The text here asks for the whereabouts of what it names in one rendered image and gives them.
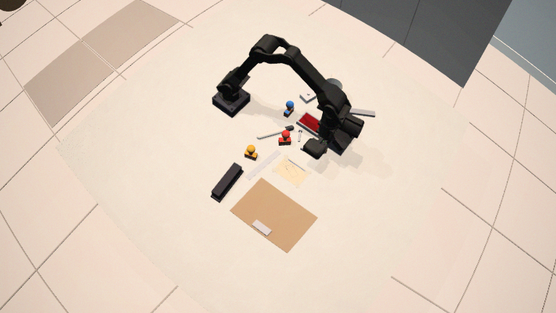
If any grey flat bar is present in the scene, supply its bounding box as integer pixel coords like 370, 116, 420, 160
349, 108, 376, 117

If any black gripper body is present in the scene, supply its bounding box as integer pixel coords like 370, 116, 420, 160
303, 119, 340, 160

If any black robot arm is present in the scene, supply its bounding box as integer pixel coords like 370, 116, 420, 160
216, 34, 365, 151

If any red ink pad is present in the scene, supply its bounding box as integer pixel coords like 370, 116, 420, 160
296, 111, 320, 137

